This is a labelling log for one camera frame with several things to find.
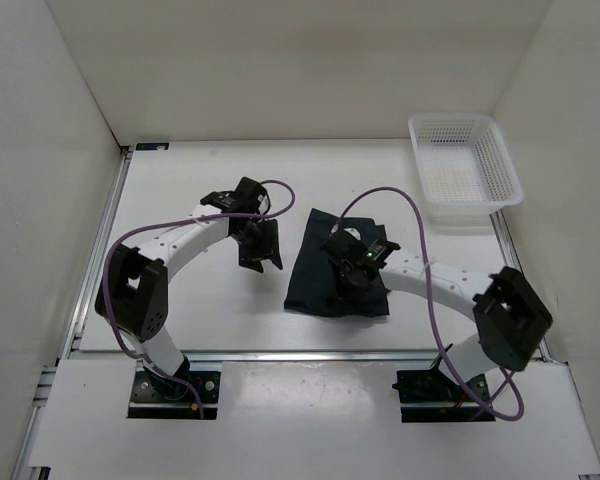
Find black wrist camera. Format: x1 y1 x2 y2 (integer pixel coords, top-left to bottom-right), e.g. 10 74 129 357
232 177 268 213
321 230 367 266

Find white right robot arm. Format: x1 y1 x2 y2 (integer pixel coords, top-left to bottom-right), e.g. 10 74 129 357
322 232 553 400

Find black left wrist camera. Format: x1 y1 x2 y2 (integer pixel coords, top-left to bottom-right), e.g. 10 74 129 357
232 177 268 213

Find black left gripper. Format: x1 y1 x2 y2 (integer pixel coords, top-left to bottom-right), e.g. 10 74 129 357
231 217 283 274

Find dark navy shorts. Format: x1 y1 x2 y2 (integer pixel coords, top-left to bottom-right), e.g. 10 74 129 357
284 208 390 318

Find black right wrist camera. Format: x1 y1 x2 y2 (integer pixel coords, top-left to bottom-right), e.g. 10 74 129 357
321 230 367 266

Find aluminium frame rail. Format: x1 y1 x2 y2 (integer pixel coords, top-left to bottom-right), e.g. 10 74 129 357
9 144 600 480

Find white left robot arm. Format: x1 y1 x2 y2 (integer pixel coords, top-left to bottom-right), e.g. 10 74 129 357
95 184 283 400

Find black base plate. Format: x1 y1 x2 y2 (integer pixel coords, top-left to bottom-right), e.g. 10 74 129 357
127 370 221 420
392 369 495 424

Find white perforated plastic basket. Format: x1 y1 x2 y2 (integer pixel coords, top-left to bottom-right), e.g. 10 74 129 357
408 113 524 224

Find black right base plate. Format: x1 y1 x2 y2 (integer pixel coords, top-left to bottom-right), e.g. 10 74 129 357
392 369 495 424

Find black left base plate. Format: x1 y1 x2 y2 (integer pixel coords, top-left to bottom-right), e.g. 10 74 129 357
127 370 221 420

